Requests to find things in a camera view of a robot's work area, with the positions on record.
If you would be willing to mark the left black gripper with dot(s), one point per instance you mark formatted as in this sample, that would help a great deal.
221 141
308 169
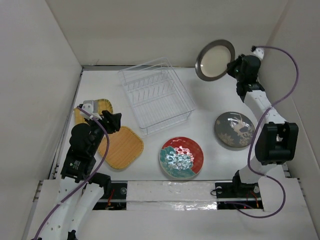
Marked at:
112 119

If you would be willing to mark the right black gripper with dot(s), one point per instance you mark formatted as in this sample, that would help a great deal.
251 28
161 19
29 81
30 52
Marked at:
230 65

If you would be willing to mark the brown rimmed cream plate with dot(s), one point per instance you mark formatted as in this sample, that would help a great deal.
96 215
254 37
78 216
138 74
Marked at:
211 62

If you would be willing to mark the red teal floral plate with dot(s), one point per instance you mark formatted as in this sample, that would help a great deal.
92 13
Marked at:
181 158

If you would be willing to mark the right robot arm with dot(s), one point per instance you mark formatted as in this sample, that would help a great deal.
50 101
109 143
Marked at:
274 140

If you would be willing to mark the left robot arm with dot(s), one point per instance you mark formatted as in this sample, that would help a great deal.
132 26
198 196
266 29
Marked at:
81 185

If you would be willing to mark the square bamboo tray far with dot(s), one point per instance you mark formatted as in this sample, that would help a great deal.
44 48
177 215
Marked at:
102 105

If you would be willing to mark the square bamboo tray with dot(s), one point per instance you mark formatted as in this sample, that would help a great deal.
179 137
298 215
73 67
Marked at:
125 146
102 105

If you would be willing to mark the square bamboo tray near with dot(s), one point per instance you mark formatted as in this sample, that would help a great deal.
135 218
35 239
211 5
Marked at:
125 146

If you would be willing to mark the grey reindeer pattern plate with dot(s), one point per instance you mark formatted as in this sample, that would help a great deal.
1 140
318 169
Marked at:
234 129

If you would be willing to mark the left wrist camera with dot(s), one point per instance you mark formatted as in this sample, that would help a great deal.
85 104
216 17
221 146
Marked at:
90 108

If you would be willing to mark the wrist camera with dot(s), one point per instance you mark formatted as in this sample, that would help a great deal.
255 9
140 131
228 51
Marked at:
258 52
90 108

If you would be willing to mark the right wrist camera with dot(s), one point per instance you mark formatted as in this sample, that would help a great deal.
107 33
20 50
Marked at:
258 52

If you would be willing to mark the white wire dish rack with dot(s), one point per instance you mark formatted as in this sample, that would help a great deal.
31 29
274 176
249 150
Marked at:
156 95

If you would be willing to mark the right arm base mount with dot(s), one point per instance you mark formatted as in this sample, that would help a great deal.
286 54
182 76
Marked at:
235 194

